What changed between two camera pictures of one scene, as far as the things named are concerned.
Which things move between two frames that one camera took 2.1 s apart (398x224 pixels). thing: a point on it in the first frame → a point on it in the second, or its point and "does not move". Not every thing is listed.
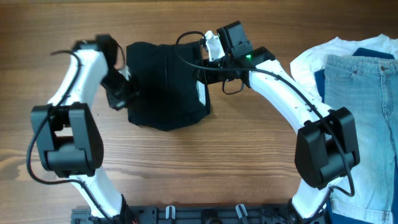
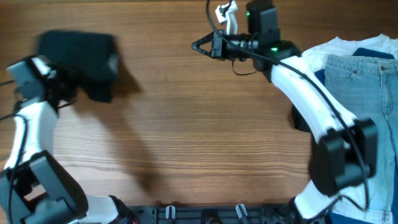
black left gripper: x=117 y=102 → x=71 y=71
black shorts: x=173 y=91 → x=92 y=56
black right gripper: x=204 y=71 → x=216 y=47
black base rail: x=193 y=214 does not move
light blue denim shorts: x=368 y=89 does not move
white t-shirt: x=305 y=64 does not move
